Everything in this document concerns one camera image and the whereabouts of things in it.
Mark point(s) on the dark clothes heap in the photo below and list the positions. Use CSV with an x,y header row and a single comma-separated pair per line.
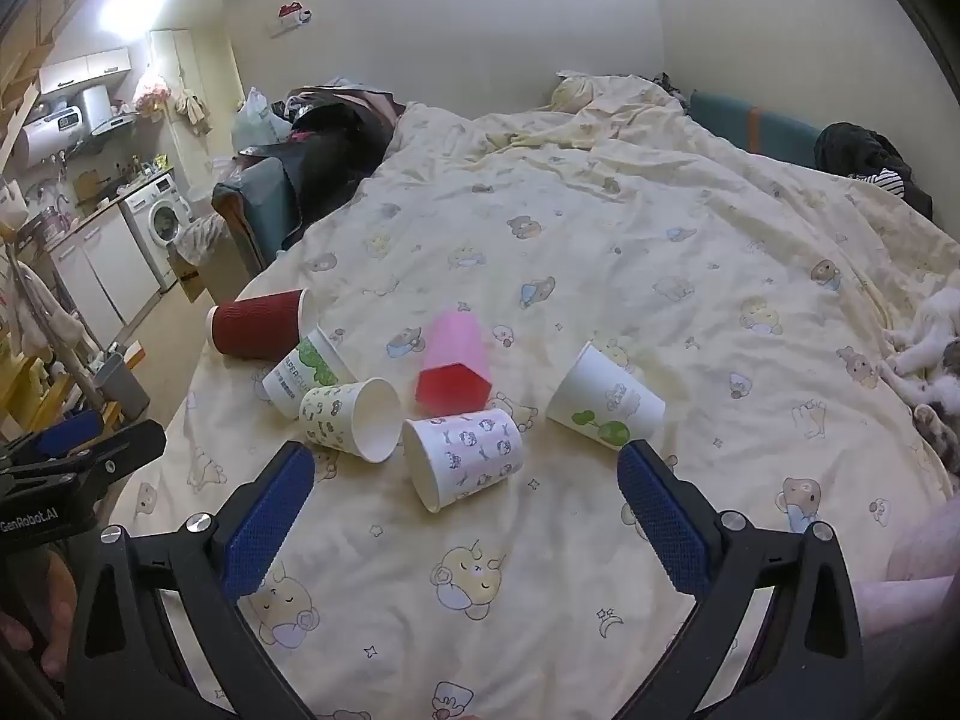
x,y
330,142

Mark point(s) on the black clothes pile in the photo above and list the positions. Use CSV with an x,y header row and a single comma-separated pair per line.
x,y
855,146

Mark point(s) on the white washing machine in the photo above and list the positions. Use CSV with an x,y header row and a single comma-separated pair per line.
x,y
161,225

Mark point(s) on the white wall cabinets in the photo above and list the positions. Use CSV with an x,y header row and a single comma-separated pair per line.
x,y
86,69

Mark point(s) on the yellow wooden rack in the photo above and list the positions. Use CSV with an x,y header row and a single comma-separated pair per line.
x,y
30,390

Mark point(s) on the range hood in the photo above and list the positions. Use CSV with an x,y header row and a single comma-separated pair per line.
x,y
114,124

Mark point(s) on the white tall cabinet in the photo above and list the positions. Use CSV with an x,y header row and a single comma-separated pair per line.
x,y
176,52

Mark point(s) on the teal cushion with orange stripe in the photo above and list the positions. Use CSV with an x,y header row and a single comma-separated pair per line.
x,y
780,135

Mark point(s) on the white cup green leaf print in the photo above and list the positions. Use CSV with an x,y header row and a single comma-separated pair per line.
x,y
296,379
600,397

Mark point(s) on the pink hanging bag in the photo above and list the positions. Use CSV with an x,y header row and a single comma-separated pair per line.
x,y
150,90

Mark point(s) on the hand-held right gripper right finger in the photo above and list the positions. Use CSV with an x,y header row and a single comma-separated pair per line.
x,y
666,521

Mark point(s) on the beige hanging cloths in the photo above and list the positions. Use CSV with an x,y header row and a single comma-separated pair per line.
x,y
191,109

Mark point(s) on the grey trash bin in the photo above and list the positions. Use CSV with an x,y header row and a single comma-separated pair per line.
x,y
124,386

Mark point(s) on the white kitchen base cabinets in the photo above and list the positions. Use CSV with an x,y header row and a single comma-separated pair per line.
x,y
105,270

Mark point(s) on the white plastic bag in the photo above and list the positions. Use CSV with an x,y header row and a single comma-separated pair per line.
x,y
253,120

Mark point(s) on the cream pillow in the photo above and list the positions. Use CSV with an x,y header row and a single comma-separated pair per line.
x,y
574,94

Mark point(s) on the yellow-green patterned paper cup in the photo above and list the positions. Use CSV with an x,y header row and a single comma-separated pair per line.
x,y
330,420

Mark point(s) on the teal armchair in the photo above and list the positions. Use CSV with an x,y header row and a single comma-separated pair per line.
x,y
255,202

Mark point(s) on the striped garment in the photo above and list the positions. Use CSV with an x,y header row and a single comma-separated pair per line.
x,y
885,181

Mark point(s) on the white water heater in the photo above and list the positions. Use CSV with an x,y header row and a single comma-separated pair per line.
x,y
67,120

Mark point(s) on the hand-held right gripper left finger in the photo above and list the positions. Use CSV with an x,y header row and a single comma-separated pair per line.
x,y
268,521

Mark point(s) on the cardboard box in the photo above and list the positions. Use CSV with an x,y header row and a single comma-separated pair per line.
x,y
187,277

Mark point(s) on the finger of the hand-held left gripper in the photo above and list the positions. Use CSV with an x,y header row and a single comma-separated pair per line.
x,y
124,450
64,435

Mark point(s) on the person's left hand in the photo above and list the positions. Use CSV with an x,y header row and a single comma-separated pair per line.
x,y
60,615

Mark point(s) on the white wall shelf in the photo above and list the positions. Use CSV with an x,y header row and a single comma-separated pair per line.
x,y
289,22

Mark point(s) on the white and grey cat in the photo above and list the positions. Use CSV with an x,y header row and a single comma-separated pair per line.
x,y
934,330

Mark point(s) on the cream printed blanket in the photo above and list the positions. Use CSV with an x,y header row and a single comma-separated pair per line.
x,y
600,240

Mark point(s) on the red ribbed paper cup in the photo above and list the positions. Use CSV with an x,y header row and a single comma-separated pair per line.
x,y
251,326

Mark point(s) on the pink plastic cup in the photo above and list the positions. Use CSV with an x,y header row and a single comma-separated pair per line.
x,y
451,349

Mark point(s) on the white cup pink cartoon print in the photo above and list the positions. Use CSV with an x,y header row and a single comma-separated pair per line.
x,y
474,457

